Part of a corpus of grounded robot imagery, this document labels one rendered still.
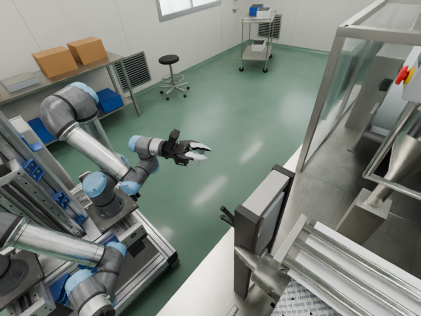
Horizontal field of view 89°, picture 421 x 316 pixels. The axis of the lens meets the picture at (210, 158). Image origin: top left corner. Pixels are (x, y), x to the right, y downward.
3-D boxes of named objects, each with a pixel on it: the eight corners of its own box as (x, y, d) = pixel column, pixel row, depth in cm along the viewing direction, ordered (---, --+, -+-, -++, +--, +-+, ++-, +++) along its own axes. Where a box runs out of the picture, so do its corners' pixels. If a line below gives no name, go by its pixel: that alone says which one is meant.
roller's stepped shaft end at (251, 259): (239, 244, 49) (240, 238, 46) (262, 262, 45) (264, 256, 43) (231, 256, 47) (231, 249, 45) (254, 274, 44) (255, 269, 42)
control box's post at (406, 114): (364, 171, 50) (415, 91, 36) (371, 174, 49) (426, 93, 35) (362, 175, 49) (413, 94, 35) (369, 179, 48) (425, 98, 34)
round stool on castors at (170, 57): (178, 84, 418) (171, 50, 374) (197, 91, 390) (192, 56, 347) (155, 96, 390) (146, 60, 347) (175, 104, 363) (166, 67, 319)
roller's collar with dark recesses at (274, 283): (265, 259, 47) (269, 247, 43) (291, 278, 44) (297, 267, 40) (249, 283, 44) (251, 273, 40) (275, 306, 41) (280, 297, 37)
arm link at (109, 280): (123, 280, 79) (112, 269, 71) (113, 318, 71) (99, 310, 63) (103, 281, 79) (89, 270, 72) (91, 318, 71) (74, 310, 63)
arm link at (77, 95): (101, 185, 118) (40, 94, 81) (118, 166, 128) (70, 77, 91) (119, 189, 115) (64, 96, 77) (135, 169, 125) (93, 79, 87)
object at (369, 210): (332, 218, 96) (402, 106, 57) (368, 237, 89) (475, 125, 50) (321, 241, 89) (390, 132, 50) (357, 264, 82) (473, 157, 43)
